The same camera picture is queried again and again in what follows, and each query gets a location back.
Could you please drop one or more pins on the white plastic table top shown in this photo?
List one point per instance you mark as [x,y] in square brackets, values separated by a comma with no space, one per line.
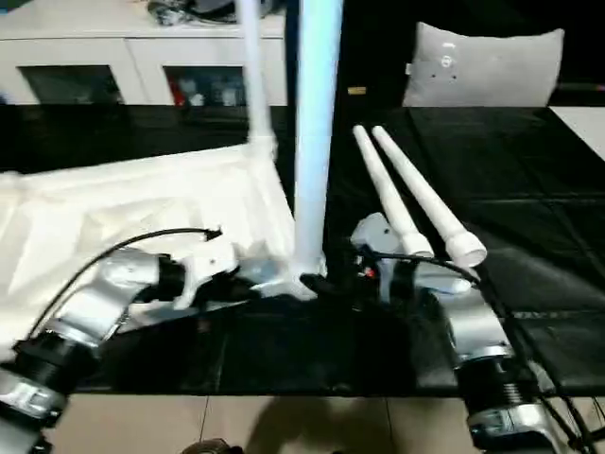
[118,203]

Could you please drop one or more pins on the white plastic table leg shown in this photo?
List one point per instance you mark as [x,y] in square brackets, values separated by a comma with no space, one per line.
[314,118]
[392,198]
[425,189]
[257,71]

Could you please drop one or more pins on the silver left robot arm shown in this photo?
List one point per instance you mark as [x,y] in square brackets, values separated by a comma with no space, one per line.
[99,298]

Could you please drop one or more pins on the dark robot left foot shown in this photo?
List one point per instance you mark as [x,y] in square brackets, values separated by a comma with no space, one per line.
[212,448]

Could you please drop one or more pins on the black table mat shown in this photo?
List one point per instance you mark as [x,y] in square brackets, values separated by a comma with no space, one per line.
[520,213]

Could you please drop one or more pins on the small yellow label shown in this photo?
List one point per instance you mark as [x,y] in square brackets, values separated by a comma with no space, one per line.
[357,90]

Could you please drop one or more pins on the white cup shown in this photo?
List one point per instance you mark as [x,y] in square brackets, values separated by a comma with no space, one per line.
[227,97]
[196,99]

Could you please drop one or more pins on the black sofa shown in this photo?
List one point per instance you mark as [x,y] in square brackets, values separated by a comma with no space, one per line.
[378,47]

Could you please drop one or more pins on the grey cushion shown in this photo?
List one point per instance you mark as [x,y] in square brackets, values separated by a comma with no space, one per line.
[487,66]

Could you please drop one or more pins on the white cabinet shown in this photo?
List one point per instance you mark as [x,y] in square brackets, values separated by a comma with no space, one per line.
[94,52]

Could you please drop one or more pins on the grey bag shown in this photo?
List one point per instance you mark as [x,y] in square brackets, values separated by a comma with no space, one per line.
[217,5]

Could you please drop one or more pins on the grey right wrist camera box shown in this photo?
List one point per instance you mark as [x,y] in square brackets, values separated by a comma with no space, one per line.
[378,234]

